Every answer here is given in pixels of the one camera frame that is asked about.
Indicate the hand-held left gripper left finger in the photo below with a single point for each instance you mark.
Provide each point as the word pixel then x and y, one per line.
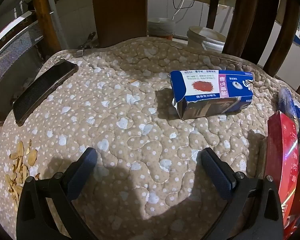
pixel 82 172

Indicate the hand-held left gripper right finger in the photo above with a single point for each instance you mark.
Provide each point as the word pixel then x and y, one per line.
pixel 217 175

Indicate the red cardboard box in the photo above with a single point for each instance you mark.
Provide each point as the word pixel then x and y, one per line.
pixel 282 155

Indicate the blue carton with red print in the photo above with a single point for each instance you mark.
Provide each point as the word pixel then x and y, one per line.
pixel 202 87

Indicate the pile of dried yellow slices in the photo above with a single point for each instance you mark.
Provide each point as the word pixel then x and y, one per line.
pixel 17 170

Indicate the beige quilted chair cushion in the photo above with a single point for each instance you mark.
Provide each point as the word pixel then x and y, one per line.
pixel 115 110

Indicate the black smartphone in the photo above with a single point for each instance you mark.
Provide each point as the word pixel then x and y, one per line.
pixel 42 90

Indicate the metal clip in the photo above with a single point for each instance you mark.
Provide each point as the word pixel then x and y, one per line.
pixel 86 45

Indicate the white plastic bucket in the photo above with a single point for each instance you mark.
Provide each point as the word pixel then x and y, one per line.
pixel 207 38

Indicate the metal mesh rack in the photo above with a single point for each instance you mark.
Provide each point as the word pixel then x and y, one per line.
pixel 12 50

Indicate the grey plastic bucket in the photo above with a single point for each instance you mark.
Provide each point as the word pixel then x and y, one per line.
pixel 161 28

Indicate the white pipe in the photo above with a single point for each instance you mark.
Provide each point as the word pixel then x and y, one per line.
pixel 56 15

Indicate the wooden chair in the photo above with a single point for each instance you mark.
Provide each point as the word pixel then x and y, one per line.
pixel 118 10

